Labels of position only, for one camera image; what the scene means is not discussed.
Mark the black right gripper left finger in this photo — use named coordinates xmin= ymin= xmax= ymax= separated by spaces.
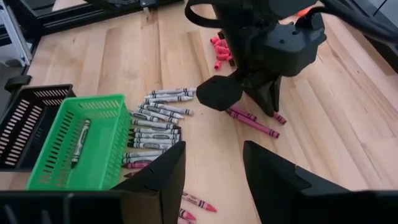
xmin=112 ymin=141 xmax=187 ymax=224

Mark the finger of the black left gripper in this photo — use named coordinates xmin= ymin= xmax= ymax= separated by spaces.
xmin=243 ymin=75 xmax=282 ymax=118
xmin=196 ymin=74 xmax=244 ymax=111

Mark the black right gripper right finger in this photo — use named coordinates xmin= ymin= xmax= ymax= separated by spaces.
xmin=243 ymin=140 xmax=352 ymax=224

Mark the green plastic slotted basket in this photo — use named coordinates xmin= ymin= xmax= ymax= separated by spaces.
xmin=25 ymin=94 xmax=131 ymax=191

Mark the black plastic slotted basket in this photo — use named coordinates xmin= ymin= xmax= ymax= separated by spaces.
xmin=0 ymin=83 xmax=76 ymax=172

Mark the silver aluminium extrusion leg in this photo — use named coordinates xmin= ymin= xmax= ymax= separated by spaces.
xmin=0 ymin=0 xmax=34 ymax=68

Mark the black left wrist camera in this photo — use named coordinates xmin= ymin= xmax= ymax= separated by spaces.
xmin=263 ymin=12 xmax=327 ymax=78

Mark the black frame bracket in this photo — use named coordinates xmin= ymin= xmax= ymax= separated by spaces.
xmin=4 ymin=74 xmax=32 ymax=93

